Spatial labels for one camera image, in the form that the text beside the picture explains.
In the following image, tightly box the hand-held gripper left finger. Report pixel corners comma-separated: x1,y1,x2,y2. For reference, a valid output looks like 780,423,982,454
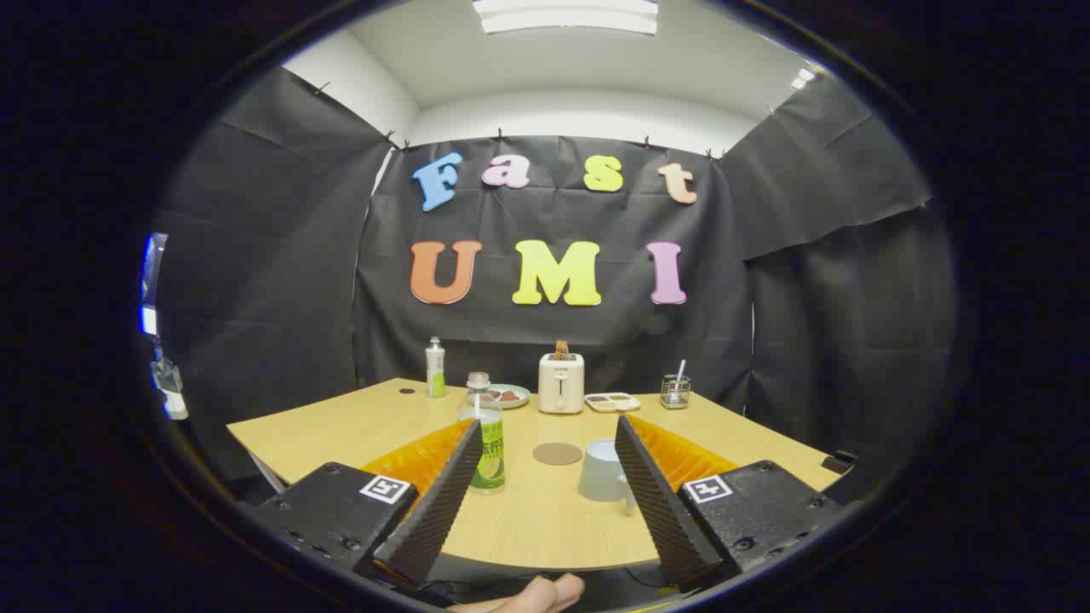
251,418,484,588

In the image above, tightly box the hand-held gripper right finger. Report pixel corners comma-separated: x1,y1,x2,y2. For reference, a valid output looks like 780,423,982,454
615,415,842,593

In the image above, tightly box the pale blue cup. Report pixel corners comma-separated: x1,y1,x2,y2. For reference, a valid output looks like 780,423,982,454
578,439,638,515

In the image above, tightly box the green label juice bottle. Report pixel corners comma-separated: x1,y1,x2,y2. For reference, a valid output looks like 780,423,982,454
457,372,506,493

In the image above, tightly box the wooden table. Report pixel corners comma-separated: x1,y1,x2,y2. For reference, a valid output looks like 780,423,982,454
227,377,844,571

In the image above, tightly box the white toaster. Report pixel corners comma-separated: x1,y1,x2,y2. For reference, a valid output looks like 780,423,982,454
538,352,585,415

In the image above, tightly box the long ceiling light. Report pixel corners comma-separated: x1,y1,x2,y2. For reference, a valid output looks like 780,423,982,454
473,0,659,36

